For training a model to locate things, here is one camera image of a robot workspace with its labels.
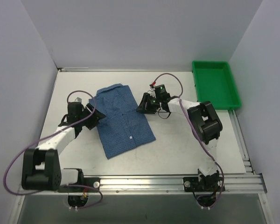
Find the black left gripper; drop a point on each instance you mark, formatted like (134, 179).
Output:
(91, 117)

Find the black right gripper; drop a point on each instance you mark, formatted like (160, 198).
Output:
(148, 104)

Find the blue checkered long sleeve shirt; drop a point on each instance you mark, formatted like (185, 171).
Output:
(122, 129)

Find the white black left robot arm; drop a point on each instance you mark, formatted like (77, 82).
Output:
(41, 168)

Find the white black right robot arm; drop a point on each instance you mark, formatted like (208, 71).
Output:
(204, 122)

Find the green plastic bin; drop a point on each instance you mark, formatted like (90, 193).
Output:
(214, 82)

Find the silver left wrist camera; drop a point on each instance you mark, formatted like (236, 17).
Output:
(78, 100)

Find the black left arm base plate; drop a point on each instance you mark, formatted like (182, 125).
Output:
(88, 185)

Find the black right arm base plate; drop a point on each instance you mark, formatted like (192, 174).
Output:
(201, 184)

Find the aluminium front frame rail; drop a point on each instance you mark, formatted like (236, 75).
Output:
(248, 183)

